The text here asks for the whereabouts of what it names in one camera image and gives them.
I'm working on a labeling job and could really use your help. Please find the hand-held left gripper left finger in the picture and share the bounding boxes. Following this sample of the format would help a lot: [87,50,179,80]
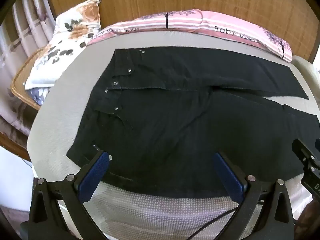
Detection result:
[29,150,112,240]

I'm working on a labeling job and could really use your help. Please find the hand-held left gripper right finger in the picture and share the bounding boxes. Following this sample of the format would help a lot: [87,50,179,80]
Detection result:
[212,151,294,240]

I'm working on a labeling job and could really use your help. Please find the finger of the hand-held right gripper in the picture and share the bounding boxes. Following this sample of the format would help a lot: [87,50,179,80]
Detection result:
[292,138,320,174]

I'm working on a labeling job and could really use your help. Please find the black pants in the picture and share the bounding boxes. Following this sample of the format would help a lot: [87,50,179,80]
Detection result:
[67,46,320,199]

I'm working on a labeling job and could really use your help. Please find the grey woven bed mat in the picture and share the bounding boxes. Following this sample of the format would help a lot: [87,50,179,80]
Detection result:
[26,29,320,240]

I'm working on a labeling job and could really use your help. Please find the beige cushion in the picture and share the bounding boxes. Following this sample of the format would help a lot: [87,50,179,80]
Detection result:
[291,54,320,82]

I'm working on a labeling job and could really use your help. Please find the blue grey patterned cloth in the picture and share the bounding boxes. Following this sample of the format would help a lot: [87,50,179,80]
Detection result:
[27,86,52,106]

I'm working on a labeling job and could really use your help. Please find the wicker chair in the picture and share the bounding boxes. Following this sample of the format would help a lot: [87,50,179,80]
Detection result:
[10,47,50,111]

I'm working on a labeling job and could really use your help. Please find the floral pillow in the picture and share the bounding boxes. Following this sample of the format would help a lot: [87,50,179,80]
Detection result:
[25,0,103,91]

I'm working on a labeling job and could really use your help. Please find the pink striped Baby pillow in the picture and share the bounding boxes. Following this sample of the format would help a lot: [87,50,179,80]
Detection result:
[85,9,293,63]

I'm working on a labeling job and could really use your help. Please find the pale patterned curtain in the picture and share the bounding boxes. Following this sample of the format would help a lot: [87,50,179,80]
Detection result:
[0,0,58,136]

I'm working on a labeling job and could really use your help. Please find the wooden headboard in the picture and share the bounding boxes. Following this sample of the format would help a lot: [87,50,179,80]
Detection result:
[42,0,320,64]

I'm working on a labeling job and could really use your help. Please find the black cable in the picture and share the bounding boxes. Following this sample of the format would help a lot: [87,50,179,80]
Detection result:
[184,205,241,240]

